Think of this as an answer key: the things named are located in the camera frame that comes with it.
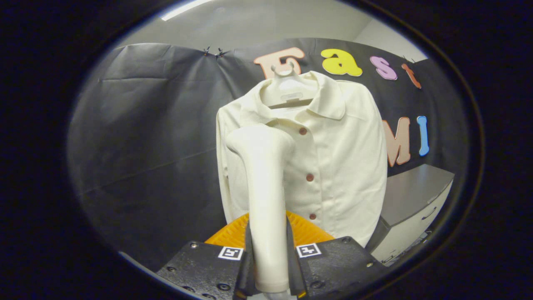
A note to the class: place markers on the white plastic hanger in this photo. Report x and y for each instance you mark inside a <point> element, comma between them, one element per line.
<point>287,85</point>

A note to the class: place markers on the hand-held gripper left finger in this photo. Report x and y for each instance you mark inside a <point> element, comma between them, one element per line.
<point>208,271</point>

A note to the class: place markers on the cream button shirt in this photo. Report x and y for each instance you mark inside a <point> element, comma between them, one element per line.
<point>345,166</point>

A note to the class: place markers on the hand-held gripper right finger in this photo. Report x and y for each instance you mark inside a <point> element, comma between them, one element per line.
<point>333,266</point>

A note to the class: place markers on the white cabinet with grey top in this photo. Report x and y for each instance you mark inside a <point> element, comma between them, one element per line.
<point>412,191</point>

